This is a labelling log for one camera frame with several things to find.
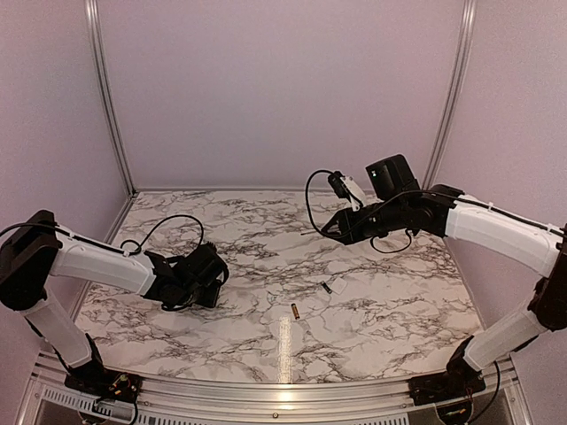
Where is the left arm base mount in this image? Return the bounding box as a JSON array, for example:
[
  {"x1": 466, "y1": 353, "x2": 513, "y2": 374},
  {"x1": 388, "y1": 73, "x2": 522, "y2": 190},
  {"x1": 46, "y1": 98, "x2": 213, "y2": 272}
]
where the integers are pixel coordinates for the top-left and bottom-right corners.
[{"x1": 65, "y1": 369, "x2": 143, "y2": 403}]

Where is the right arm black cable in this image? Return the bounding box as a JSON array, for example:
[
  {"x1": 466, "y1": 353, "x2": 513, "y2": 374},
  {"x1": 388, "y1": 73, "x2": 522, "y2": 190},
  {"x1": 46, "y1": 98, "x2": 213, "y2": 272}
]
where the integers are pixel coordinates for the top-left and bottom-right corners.
[{"x1": 305, "y1": 168, "x2": 567, "y2": 256}]

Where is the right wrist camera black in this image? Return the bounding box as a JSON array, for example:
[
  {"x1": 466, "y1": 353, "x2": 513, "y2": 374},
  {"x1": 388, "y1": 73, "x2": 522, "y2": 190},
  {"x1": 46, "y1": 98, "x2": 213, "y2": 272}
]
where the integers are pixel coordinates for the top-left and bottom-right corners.
[{"x1": 328, "y1": 171, "x2": 366, "y2": 212}]

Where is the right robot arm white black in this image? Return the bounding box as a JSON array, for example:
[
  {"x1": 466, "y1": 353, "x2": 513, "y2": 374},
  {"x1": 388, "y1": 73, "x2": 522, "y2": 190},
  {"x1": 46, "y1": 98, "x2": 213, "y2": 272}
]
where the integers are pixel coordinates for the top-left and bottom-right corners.
[{"x1": 320, "y1": 185, "x2": 566, "y2": 397}]

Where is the front aluminium rail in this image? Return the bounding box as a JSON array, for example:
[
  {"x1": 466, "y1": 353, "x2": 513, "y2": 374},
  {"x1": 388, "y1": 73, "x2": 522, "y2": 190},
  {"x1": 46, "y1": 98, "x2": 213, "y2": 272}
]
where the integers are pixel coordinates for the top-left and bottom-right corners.
[{"x1": 17, "y1": 349, "x2": 537, "y2": 425}]

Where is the right aluminium frame post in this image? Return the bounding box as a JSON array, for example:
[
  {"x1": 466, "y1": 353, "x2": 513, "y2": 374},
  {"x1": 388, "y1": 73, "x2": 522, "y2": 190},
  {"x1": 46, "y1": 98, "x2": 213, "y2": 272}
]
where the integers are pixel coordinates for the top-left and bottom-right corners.
[{"x1": 423, "y1": 0, "x2": 478, "y2": 189}]

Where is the aluminium frame post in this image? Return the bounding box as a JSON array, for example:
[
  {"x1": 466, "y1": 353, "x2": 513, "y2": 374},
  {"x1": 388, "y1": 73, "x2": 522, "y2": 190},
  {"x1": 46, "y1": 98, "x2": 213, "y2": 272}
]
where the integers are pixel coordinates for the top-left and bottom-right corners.
[
  {"x1": 423, "y1": 0, "x2": 478, "y2": 189},
  {"x1": 84, "y1": 0, "x2": 136, "y2": 197}
]

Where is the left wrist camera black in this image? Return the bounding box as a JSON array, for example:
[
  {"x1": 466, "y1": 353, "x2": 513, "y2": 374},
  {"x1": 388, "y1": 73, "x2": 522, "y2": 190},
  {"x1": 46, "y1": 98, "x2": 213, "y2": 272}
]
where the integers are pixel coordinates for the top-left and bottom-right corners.
[{"x1": 187, "y1": 242, "x2": 229, "y2": 287}]

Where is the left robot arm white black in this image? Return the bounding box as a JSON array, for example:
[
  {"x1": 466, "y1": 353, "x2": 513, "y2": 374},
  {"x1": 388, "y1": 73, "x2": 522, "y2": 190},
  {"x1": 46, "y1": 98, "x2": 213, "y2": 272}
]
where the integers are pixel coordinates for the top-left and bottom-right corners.
[{"x1": 1, "y1": 210, "x2": 229, "y2": 399}]

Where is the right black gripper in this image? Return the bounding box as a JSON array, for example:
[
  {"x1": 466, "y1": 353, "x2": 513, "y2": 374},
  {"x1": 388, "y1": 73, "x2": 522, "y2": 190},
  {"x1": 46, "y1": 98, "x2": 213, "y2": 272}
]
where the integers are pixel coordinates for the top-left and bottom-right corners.
[{"x1": 322, "y1": 196, "x2": 408, "y2": 244}]

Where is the white battery compartment cover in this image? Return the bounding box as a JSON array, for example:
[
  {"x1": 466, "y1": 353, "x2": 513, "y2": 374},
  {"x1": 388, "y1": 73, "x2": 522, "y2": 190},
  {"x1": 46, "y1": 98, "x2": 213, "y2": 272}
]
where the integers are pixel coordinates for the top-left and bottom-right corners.
[{"x1": 330, "y1": 278, "x2": 347, "y2": 295}]

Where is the left aluminium frame post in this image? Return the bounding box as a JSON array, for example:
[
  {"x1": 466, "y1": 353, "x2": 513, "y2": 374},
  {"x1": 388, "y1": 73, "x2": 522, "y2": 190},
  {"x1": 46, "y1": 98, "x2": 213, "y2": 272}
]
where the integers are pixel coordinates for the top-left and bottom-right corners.
[{"x1": 84, "y1": 0, "x2": 136, "y2": 197}]

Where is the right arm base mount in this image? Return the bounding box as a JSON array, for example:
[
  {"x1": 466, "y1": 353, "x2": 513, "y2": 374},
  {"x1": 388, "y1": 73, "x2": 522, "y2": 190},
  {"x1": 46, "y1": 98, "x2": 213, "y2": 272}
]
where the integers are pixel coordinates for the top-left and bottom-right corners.
[{"x1": 408, "y1": 373, "x2": 486, "y2": 406}]

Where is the black gold battery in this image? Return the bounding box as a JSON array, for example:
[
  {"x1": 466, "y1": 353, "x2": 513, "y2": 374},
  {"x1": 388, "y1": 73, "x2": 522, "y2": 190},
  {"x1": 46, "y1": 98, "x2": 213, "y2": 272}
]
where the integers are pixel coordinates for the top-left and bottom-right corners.
[{"x1": 321, "y1": 282, "x2": 333, "y2": 294}]

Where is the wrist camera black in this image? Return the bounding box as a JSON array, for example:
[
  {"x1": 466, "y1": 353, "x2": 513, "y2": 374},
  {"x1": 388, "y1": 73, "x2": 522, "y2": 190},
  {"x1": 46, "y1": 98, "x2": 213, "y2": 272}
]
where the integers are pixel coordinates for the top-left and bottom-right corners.
[
  {"x1": 187, "y1": 242, "x2": 229, "y2": 287},
  {"x1": 328, "y1": 171, "x2": 366, "y2": 212}
]

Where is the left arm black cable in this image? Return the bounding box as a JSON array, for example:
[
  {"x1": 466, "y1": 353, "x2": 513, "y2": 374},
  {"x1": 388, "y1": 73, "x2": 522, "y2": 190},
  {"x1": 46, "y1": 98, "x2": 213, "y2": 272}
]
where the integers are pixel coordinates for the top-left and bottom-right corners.
[{"x1": 0, "y1": 214, "x2": 206, "y2": 262}]

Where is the gold green battery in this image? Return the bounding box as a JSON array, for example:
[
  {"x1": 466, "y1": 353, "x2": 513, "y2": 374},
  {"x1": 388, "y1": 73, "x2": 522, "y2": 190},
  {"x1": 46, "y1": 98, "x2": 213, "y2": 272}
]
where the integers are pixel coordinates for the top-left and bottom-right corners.
[{"x1": 291, "y1": 303, "x2": 300, "y2": 320}]

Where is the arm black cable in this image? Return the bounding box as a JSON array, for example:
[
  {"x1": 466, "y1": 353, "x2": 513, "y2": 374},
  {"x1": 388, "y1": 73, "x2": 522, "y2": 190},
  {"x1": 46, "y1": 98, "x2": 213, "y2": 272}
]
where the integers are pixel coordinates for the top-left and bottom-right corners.
[
  {"x1": 0, "y1": 214, "x2": 206, "y2": 262},
  {"x1": 305, "y1": 168, "x2": 567, "y2": 256}
]

